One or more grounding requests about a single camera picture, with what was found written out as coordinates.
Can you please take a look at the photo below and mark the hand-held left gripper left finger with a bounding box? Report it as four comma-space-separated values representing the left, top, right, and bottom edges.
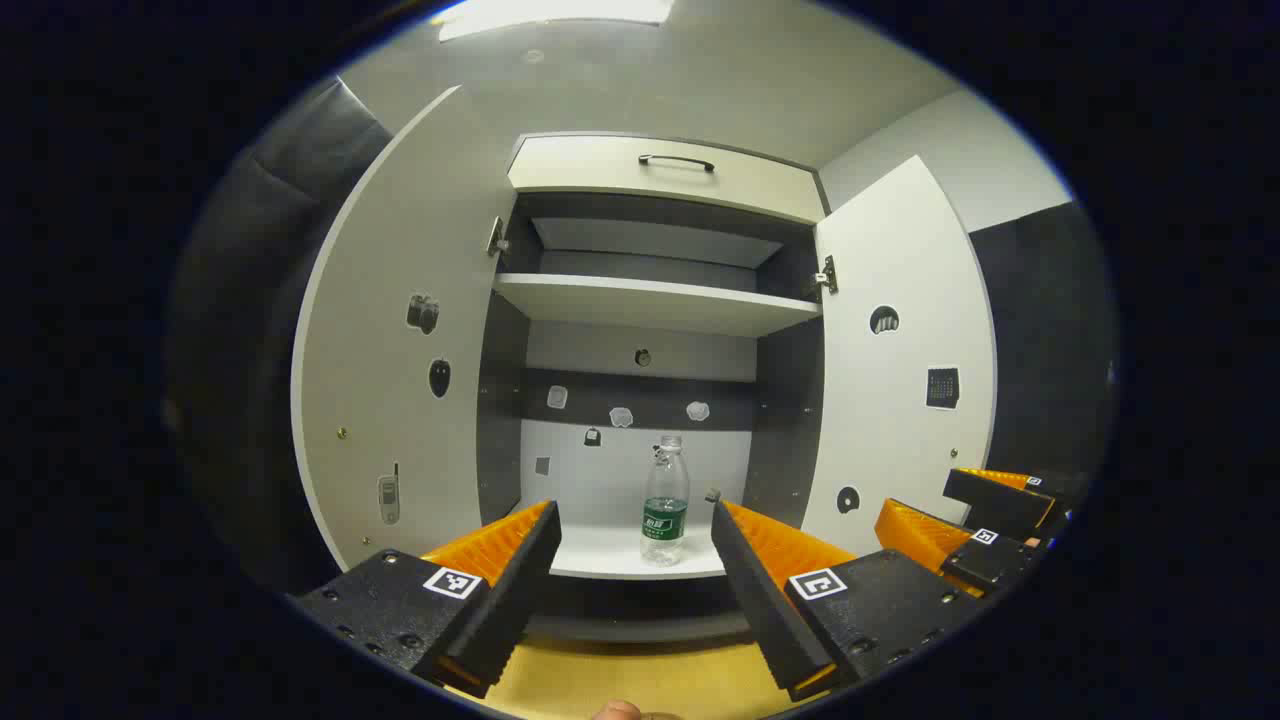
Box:
290, 498, 563, 699

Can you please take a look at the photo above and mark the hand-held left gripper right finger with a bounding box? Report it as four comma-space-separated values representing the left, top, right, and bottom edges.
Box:
706, 490, 986, 701

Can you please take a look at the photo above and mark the clear plastic bottle green label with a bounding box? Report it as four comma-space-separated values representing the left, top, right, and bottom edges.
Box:
640, 434, 691, 567

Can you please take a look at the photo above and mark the grey and white cabinet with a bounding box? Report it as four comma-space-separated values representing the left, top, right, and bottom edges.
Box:
478, 130, 831, 643

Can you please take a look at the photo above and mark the white door with headphone sticker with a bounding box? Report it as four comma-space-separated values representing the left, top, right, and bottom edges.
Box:
800, 155, 999, 561

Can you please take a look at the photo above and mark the white door with camera sticker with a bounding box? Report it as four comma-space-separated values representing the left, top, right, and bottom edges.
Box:
290, 85, 521, 573

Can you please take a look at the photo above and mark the black backdrop cloth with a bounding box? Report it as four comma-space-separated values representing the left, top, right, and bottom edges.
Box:
968, 200, 1119, 481
165, 80, 396, 591

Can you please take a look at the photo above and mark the ceiling light panel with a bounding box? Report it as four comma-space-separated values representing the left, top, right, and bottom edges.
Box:
437, 0, 676, 43

